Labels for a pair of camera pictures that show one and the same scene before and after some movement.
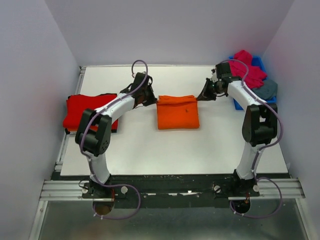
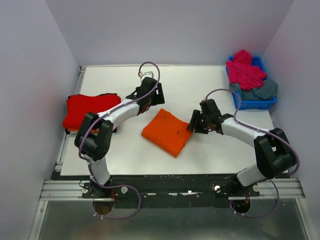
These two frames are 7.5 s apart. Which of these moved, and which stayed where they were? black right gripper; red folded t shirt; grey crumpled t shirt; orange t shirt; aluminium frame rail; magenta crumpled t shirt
Moved: orange t shirt; black right gripper
Stayed: magenta crumpled t shirt; aluminium frame rail; red folded t shirt; grey crumpled t shirt
